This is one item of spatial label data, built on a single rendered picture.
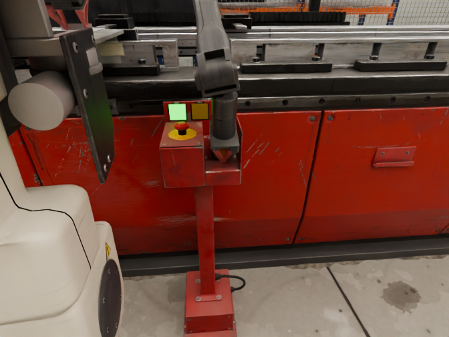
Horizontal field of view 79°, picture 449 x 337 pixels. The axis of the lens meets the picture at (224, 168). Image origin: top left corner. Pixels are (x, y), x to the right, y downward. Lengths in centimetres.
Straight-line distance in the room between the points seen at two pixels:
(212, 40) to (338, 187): 79
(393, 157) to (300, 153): 36
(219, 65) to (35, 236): 42
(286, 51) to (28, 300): 93
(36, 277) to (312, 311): 113
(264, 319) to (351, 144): 75
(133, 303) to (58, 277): 103
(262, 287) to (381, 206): 61
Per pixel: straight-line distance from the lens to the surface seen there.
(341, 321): 131
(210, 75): 56
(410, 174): 130
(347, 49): 110
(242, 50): 98
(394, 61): 113
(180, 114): 79
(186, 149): 66
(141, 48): 99
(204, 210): 84
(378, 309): 141
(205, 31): 59
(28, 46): 34
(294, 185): 109
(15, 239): 28
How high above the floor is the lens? 107
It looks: 31 degrees down
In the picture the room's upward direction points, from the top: straight up
